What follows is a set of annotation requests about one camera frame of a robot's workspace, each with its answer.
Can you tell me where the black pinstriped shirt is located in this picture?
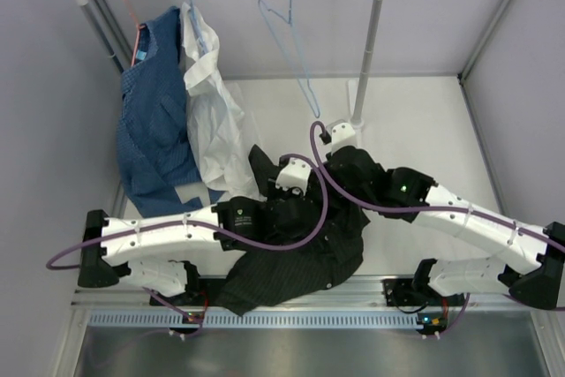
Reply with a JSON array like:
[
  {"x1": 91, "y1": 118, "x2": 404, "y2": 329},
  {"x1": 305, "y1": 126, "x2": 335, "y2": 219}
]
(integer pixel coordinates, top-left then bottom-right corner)
[{"x1": 215, "y1": 146, "x2": 370, "y2": 316}]

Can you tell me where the blue wire hanger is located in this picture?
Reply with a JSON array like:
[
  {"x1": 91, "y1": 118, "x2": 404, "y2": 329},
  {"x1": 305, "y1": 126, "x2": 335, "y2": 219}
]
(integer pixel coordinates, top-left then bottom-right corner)
[{"x1": 257, "y1": 0, "x2": 321, "y2": 119}]

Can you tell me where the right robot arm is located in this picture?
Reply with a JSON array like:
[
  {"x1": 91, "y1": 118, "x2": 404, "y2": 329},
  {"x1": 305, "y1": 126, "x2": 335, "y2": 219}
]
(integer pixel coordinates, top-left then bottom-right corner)
[{"x1": 324, "y1": 146, "x2": 564, "y2": 311}]

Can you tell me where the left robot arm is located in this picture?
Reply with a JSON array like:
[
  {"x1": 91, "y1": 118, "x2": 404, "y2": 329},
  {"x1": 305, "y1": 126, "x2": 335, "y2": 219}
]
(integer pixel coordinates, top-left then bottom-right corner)
[{"x1": 78, "y1": 188, "x2": 328, "y2": 305}]

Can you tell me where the white shirt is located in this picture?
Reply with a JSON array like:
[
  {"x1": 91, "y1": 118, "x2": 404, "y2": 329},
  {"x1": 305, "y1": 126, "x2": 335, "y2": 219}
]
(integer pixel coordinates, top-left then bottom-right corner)
[{"x1": 181, "y1": 3, "x2": 260, "y2": 199}]

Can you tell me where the blue checked shirt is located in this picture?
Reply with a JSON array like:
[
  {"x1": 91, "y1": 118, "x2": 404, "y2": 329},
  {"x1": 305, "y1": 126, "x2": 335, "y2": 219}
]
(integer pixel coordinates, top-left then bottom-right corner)
[{"x1": 117, "y1": 6, "x2": 204, "y2": 217}]

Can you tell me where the light blue hanger with shirt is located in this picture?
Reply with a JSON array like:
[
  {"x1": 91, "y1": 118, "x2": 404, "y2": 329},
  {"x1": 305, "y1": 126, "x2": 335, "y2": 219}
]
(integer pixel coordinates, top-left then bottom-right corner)
[{"x1": 188, "y1": 0, "x2": 210, "y2": 56}]

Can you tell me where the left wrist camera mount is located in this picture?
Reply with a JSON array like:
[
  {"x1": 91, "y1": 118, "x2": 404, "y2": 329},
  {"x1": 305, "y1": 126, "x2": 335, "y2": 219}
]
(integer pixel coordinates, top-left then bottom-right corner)
[{"x1": 275, "y1": 157, "x2": 312, "y2": 195}]

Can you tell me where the aluminium mounting rail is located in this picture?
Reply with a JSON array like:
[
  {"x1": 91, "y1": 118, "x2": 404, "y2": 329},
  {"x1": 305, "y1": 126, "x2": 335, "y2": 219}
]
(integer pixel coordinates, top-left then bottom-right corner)
[{"x1": 71, "y1": 275, "x2": 530, "y2": 311}]

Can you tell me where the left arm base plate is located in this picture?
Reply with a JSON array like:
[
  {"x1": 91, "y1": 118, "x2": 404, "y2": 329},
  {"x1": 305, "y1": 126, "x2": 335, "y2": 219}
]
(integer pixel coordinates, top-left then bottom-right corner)
[{"x1": 157, "y1": 278, "x2": 225, "y2": 307}]

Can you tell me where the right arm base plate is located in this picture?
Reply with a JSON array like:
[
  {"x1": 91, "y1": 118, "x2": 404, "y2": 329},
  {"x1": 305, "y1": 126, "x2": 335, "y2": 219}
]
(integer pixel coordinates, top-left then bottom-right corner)
[{"x1": 382, "y1": 278, "x2": 465, "y2": 338}]

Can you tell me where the slotted cable duct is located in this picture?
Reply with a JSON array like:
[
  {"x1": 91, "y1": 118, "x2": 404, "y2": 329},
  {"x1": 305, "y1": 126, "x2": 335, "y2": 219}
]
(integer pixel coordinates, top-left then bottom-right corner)
[{"x1": 88, "y1": 310, "x2": 426, "y2": 330}]

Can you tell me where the pink wire hanger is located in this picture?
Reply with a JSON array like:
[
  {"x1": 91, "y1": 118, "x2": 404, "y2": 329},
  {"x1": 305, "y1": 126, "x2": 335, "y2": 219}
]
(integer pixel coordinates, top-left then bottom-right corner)
[{"x1": 122, "y1": 0, "x2": 144, "y2": 67}]

